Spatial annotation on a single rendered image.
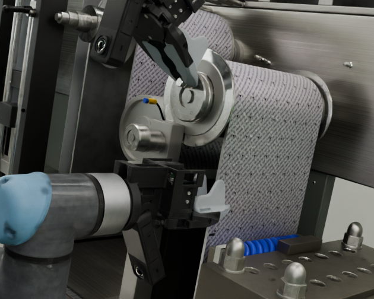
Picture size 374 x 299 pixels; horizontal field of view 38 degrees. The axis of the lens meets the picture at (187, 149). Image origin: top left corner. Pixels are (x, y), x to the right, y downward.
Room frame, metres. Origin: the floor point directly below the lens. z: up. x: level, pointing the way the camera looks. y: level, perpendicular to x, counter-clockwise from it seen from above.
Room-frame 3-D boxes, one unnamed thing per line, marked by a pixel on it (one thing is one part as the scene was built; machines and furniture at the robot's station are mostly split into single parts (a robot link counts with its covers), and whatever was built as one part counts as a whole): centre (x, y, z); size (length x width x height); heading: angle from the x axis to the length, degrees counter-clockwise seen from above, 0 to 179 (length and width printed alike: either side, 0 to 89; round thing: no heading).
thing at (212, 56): (0.83, 0.00, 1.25); 0.15 x 0.01 x 0.15; 45
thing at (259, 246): (0.86, -0.15, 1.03); 0.21 x 0.04 x 0.03; 135
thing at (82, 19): (0.95, 0.23, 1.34); 0.06 x 0.03 x 0.03; 135
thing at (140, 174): (0.71, 0.03, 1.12); 0.12 x 0.08 x 0.09; 135
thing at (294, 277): (0.67, -0.16, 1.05); 0.04 x 0.04 x 0.04
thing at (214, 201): (0.77, -0.05, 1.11); 0.09 x 0.03 x 0.06; 134
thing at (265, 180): (0.88, -0.13, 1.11); 0.23 x 0.01 x 0.18; 135
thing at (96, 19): (0.99, 0.19, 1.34); 0.06 x 0.06 x 0.06; 45
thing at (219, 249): (0.75, -0.08, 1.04); 0.02 x 0.01 x 0.02; 135
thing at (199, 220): (0.74, -0.02, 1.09); 0.09 x 0.05 x 0.02; 134
